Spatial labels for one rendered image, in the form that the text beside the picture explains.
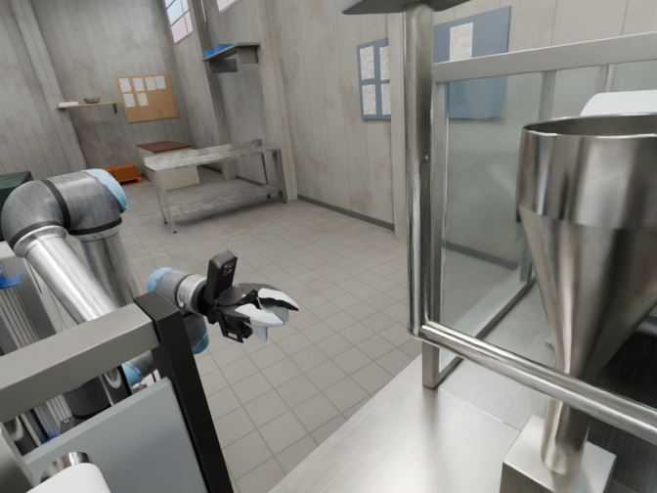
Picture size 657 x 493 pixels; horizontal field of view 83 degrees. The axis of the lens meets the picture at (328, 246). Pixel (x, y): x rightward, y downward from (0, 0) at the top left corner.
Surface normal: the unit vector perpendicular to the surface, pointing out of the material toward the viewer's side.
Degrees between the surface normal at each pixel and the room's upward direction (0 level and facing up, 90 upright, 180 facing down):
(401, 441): 0
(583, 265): 107
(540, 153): 90
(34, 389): 90
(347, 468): 0
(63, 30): 90
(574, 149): 90
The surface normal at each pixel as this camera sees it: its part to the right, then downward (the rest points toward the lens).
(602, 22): -0.82, 0.29
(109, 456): 0.69, 0.21
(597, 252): -0.55, 0.62
